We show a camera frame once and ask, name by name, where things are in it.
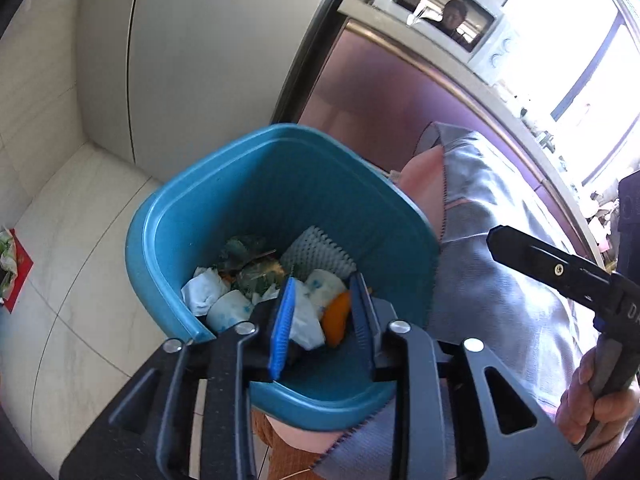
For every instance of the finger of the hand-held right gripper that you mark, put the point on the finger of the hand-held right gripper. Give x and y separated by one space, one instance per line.
540 260

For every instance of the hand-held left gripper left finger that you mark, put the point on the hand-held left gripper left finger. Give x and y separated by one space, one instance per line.
280 330

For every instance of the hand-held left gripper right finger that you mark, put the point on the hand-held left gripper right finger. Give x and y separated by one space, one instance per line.
357 310

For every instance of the orange peel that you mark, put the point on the orange peel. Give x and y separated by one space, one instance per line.
334 322

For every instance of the white foam fruit net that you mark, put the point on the white foam fruit net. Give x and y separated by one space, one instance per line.
317 252

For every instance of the blue plastic waste bin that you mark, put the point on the blue plastic waste bin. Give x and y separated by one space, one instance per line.
280 180

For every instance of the person's right hand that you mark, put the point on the person's right hand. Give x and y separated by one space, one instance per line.
600 412

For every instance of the blue printed white tissue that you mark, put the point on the blue printed white tissue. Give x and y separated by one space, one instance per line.
232 310
325 282

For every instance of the grey checked tablecloth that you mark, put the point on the grey checked tablecloth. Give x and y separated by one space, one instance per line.
500 310

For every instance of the green vegetable leaves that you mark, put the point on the green vegetable leaves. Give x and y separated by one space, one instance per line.
250 262

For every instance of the purple kitchen base cabinet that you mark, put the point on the purple kitchen base cabinet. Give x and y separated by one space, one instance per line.
375 85

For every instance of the dark framed window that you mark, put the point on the dark framed window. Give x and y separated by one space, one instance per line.
575 35

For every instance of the white microwave oven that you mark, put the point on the white microwave oven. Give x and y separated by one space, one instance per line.
450 20

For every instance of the red green printed bag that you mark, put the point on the red green printed bag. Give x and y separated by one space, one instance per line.
20 260

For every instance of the grey refrigerator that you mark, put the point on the grey refrigerator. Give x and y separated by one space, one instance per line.
200 60

